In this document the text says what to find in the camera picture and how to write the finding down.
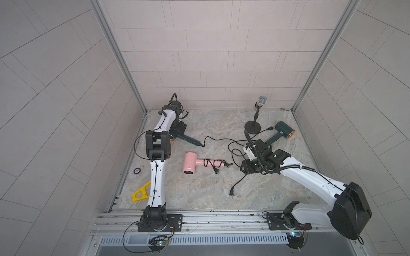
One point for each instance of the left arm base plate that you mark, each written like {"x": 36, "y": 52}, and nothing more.
{"x": 171, "y": 222}

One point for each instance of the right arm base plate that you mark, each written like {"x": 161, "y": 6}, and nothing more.
{"x": 281, "y": 221}

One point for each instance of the circuit board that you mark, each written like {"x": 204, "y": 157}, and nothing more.
{"x": 295, "y": 240}
{"x": 161, "y": 240}

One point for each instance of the right circuit board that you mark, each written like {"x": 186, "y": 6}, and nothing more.
{"x": 295, "y": 240}

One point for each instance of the aluminium rail frame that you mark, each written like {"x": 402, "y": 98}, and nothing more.
{"x": 203, "y": 222}

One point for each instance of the yellow triangular plastic piece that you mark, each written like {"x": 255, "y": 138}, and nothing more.
{"x": 141, "y": 193}

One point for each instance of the green hair dryer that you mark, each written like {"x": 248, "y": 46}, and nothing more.
{"x": 176, "y": 134}
{"x": 283, "y": 131}

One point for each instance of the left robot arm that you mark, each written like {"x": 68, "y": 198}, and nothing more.
{"x": 158, "y": 151}

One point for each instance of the left circuit board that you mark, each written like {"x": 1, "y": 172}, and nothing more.
{"x": 161, "y": 240}

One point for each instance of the microphone on black stand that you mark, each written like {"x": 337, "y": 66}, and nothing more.
{"x": 253, "y": 127}

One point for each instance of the pink hair dryer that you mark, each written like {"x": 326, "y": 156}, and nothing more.
{"x": 191, "y": 161}

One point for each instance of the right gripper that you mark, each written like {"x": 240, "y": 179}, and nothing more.
{"x": 245, "y": 167}

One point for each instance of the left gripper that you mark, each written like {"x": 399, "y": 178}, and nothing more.
{"x": 178, "y": 129}

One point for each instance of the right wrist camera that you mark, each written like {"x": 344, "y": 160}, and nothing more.
{"x": 249, "y": 151}

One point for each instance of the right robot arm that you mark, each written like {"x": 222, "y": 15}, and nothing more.
{"x": 345, "y": 206}

